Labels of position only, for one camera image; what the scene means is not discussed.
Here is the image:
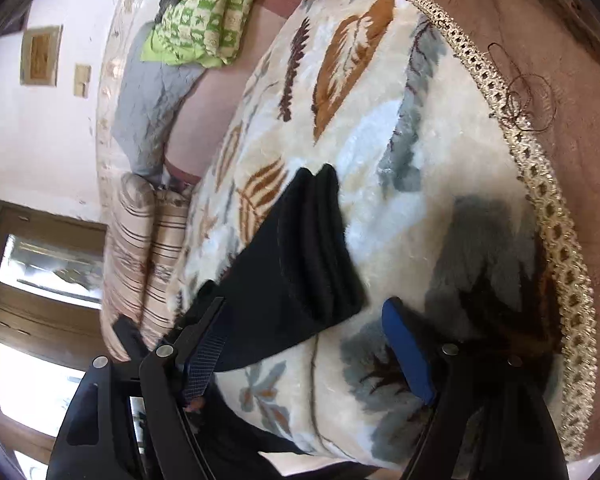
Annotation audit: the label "green patterned cloth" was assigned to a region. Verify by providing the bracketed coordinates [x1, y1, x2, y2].
[140, 0, 268, 68]

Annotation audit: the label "small beige wall plate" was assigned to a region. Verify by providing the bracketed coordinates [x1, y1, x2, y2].
[73, 63, 92, 98]

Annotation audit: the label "black pants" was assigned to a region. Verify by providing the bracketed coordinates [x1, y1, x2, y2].
[172, 162, 368, 467]

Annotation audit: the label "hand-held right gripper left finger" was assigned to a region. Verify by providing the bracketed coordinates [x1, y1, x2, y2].
[46, 296, 227, 480]

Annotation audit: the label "grey quilted blanket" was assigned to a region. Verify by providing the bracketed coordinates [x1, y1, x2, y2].
[111, 22, 208, 178]

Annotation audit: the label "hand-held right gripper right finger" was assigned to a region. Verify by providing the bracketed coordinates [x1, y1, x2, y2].
[381, 296, 571, 480]

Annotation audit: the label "dark thread tangle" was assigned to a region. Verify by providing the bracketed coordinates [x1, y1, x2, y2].
[487, 42, 558, 133]

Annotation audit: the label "striped beige pillow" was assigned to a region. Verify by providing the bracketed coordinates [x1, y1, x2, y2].
[100, 172, 193, 363]

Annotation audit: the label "leaf print plush blanket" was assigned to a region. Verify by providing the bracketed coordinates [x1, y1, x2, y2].
[167, 0, 598, 471]

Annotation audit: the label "wooden framed window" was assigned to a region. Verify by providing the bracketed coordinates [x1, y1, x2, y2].
[0, 195, 146, 480]

